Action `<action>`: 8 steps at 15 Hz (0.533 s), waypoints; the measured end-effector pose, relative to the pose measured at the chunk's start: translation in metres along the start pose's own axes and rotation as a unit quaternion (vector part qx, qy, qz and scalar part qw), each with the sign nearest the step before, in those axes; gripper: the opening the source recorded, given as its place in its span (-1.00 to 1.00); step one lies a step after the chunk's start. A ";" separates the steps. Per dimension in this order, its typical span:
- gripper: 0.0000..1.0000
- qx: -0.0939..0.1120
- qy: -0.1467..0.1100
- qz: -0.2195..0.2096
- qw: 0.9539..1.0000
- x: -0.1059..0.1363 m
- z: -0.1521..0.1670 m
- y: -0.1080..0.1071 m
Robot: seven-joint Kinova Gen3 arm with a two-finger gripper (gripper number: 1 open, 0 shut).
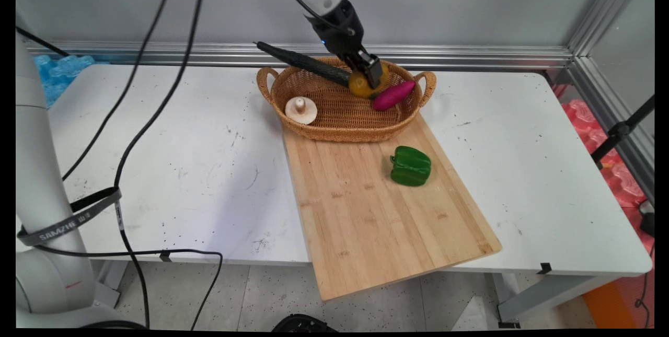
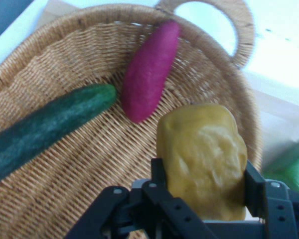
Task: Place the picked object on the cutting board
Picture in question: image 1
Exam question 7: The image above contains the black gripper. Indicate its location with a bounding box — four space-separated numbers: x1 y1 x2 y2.
306 0 384 90

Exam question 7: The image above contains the yellow orange toy citrus fruit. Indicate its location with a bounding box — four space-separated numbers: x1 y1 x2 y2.
348 64 390 99

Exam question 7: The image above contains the purple toy sweet potato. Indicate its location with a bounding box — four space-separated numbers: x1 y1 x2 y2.
373 80 417 112

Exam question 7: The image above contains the dark green toy cucumber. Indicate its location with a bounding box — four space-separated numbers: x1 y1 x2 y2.
253 41 352 87

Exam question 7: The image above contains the white toy mushroom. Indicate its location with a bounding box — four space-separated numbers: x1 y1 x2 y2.
285 96 318 125

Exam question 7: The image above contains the green toy bell pepper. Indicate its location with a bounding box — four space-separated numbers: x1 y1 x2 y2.
390 146 432 187

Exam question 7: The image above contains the bamboo cutting board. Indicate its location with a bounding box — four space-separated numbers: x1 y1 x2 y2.
282 113 502 302

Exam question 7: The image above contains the black round device on floor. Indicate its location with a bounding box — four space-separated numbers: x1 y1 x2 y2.
271 313 339 333

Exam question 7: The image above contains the black tripod leg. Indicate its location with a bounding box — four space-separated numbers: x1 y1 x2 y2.
591 94 655 169

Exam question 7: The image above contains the red foam floor mat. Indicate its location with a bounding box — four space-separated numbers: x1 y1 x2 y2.
560 98 655 254

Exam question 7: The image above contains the grey metal table leg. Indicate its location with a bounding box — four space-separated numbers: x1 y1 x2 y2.
491 273 622 328

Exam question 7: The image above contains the blue foam floor mat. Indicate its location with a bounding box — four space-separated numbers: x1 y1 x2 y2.
33 54 110 109

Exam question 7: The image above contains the woven wicker basket with handles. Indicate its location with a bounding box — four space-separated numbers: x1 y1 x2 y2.
256 56 437 143

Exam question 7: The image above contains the aluminium frame rail horizontal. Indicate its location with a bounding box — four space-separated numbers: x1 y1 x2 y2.
24 41 575 70

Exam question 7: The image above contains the thick black hanging cable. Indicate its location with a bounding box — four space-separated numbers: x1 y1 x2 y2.
113 0 208 329

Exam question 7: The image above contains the thin black hanging cable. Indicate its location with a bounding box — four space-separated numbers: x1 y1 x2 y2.
62 0 184 182

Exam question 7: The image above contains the black cable looping under table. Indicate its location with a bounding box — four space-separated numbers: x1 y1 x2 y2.
32 243 224 331

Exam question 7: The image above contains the aluminium frame corner post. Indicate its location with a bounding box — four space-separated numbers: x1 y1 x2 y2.
567 0 654 58

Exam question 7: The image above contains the aluminium frame side rail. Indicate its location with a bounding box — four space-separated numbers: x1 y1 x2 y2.
566 56 655 203

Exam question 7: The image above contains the black cable behind arm base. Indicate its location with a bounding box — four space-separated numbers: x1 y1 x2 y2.
16 26 70 57

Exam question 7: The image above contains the small black box with cable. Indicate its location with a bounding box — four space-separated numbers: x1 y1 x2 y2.
634 200 655 327

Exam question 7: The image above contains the grey SAMZHE velcro strap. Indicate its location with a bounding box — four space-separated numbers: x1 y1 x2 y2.
17 187 124 247

